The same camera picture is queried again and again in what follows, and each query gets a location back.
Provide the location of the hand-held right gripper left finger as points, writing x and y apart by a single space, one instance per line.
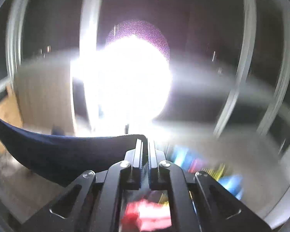
139 169

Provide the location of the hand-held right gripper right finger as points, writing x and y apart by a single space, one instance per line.
151 171

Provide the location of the navy blue pants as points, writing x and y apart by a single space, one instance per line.
62 154

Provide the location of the pink garment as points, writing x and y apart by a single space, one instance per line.
147 212

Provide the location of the multicoloured cloth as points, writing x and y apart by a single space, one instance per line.
229 183

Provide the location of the wooden cabinet panel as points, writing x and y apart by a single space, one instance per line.
43 106

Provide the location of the pink plaid blanket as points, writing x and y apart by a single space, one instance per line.
26 193

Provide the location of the pine wood board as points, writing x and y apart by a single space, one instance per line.
7 116

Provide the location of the white window frame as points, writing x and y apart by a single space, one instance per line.
246 53

